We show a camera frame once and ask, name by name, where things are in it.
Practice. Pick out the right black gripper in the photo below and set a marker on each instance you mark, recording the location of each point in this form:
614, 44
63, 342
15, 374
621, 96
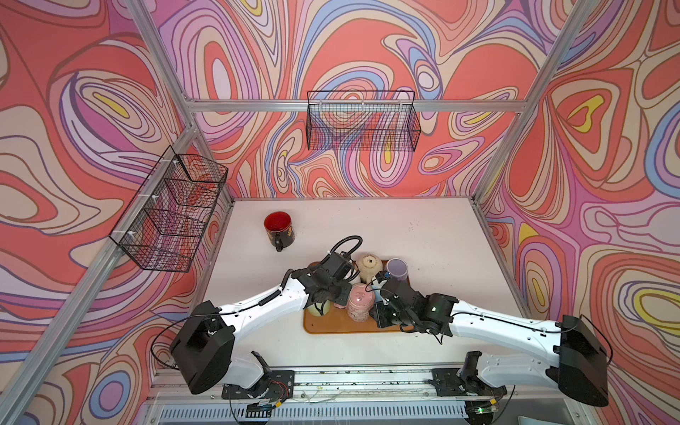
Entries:
377, 310

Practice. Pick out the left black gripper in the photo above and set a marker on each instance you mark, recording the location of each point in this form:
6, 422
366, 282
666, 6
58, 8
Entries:
345, 297

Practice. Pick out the pink floral mug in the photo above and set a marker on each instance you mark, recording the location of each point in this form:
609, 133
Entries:
359, 303

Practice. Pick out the black red mug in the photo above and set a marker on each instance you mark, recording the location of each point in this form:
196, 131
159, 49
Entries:
280, 230

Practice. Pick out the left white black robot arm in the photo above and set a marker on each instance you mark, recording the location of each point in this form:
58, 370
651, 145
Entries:
203, 349

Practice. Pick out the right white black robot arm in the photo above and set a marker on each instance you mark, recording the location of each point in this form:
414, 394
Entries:
566, 354

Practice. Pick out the light green mug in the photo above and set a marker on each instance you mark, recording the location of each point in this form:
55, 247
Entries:
319, 309

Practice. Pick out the purple mug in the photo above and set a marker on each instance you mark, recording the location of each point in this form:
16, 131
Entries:
397, 268

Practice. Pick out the orange brown serving tray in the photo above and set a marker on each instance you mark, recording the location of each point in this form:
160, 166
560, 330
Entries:
338, 322

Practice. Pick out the beige ceramic teapot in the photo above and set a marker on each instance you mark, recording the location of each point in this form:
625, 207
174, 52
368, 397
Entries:
369, 266

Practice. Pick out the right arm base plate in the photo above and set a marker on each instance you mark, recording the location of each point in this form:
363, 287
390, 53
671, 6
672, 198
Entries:
447, 382

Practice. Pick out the aluminium rail with vents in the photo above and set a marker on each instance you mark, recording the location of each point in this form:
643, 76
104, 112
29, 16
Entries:
347, 394

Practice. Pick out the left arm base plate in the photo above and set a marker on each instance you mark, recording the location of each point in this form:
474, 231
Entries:
273, 387

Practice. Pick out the back black wire basket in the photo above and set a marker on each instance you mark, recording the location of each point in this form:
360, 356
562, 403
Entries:
362, 121

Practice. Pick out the black wire basket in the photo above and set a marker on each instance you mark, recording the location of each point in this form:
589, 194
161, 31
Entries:
362, 121
177, 202

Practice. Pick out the left black wire basket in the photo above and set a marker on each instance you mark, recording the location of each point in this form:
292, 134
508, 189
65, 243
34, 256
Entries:
177, 202

